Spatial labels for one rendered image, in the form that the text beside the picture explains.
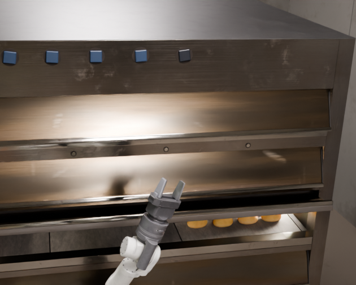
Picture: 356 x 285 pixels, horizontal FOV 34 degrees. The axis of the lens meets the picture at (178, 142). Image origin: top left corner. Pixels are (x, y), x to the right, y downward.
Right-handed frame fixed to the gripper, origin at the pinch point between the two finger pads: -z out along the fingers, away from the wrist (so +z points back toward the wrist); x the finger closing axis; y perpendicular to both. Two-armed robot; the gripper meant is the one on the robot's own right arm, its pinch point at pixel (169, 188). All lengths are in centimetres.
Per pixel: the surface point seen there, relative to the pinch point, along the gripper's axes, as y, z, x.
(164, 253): 35, 45, -53
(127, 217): 33.6, 28.4, -21.1
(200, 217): 20, 19, -46
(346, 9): 188, -117, -316
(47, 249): 64, 62, -15
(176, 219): 25, 23, -38
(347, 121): 152, -29, -343
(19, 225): 51, 45, 12
